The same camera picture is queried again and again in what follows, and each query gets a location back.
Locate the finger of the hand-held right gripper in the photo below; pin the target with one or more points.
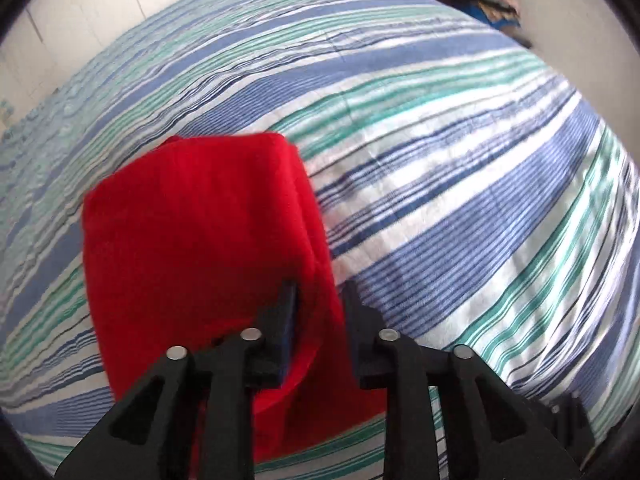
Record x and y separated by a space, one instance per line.
575 430

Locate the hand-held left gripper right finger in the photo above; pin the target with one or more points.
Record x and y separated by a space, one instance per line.
365 330

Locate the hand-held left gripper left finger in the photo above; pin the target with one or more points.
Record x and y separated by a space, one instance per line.
287 330

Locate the red sweater with white print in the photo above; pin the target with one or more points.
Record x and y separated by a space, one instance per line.
200 210

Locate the pile of folded clothes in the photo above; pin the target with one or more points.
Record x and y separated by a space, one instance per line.
492 5

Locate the blue green striped bed sheet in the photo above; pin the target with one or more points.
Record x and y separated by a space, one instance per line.
450 160

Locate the white wardrobe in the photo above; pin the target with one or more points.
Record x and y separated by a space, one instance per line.
100 0

